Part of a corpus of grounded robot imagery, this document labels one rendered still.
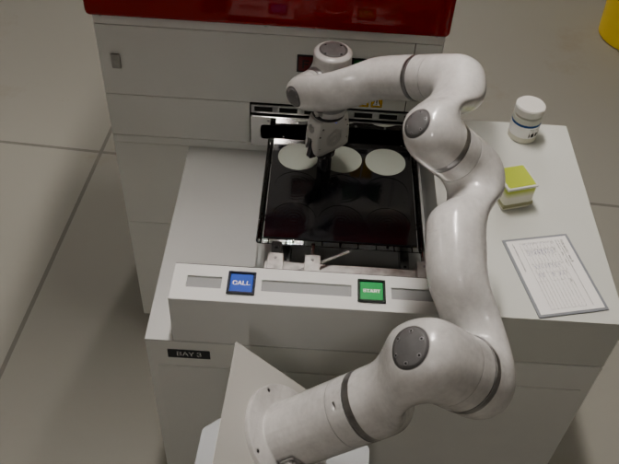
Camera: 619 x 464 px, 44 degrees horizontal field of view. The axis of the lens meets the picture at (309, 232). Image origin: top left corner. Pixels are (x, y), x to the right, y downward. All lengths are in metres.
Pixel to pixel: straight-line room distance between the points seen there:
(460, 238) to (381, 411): 0.29
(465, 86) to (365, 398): 0.56
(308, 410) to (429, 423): 0.62
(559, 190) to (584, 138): 1.85
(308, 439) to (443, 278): 0.34
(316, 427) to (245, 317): 0.35
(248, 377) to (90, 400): 1.24
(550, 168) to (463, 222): 0.69
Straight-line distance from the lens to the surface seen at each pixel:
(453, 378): 1.11
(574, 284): 1.66
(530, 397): 1.80
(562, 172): 1.91
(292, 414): 1.32
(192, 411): 1.87
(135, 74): 1.96
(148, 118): 2.04
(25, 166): 3.38
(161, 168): 2.14
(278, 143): 1.95
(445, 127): 1.28
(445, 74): 1.42
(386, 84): 1.53
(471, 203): 1.28
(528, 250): 1.69
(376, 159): 1.93
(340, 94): 1.58
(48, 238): 3.05
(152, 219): 2.29
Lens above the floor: 2.14
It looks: 46 degrees down
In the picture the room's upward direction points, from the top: 4 degrees clockwise
